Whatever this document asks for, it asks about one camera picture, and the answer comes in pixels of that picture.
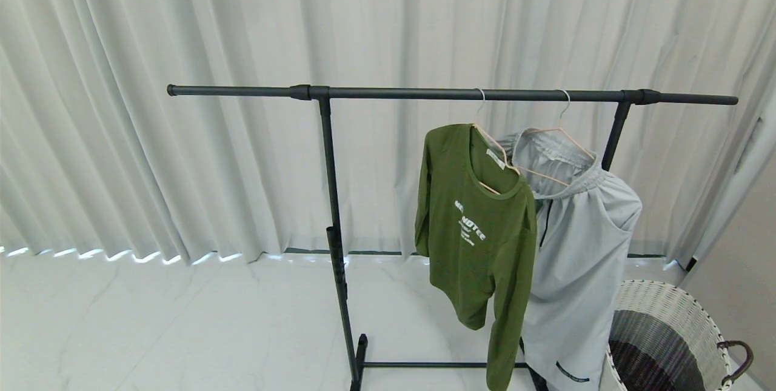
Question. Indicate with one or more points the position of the white curtain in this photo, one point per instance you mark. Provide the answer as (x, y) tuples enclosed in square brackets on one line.
[(182, 106)]

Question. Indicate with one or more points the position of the black clothes rack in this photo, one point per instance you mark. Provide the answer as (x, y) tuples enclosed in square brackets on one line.
[(394, 93)]

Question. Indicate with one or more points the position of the pink clothes hanger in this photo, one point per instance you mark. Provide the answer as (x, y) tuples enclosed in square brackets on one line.
[(492, 143), (565, 130)]

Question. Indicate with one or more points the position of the white laundry basket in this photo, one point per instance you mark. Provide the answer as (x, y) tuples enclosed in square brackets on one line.
[(667, 318)]

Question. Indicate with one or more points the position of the pale grey shorts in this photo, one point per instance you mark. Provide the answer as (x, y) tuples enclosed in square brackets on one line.
[(576, 270)]

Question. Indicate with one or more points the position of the green shirt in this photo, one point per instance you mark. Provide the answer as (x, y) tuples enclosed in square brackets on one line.
[(479, 245)]

